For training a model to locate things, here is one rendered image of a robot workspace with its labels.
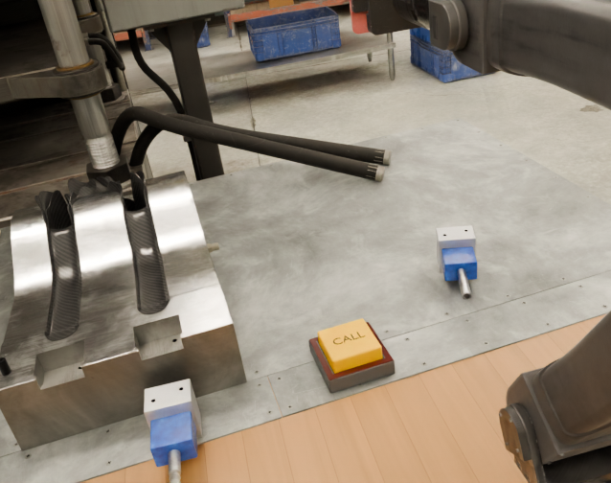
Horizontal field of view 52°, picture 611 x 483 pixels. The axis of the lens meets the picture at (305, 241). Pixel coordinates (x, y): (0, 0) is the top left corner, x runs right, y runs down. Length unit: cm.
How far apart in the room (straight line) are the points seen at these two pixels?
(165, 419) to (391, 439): 24
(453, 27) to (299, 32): 398
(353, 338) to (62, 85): 83
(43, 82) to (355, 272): 76
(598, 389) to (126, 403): 51
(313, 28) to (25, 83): 322
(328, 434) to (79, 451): 27
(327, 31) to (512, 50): 406
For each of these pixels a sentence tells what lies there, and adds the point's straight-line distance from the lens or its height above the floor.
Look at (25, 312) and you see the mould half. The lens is 86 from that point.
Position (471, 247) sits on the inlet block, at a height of 84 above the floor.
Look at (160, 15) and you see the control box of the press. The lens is 146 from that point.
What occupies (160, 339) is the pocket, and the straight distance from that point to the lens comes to 76.
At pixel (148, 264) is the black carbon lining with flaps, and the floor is 88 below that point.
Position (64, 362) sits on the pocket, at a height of 87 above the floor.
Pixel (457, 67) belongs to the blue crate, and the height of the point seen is 9.
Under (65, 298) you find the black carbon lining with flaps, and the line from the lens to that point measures 87.
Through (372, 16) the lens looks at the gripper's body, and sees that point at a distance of 63.
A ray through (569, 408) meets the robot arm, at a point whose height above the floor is 97.
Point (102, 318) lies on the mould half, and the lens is 78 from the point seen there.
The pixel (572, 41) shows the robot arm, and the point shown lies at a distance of 39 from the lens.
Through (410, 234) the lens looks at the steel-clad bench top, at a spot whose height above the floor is 80.
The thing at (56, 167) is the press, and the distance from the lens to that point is 163.
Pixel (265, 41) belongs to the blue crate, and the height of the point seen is 38.
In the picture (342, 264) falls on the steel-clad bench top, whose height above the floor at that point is 80.
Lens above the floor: 131
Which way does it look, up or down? 30 degrees down
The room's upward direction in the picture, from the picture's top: 9 degrees counter-clockwise
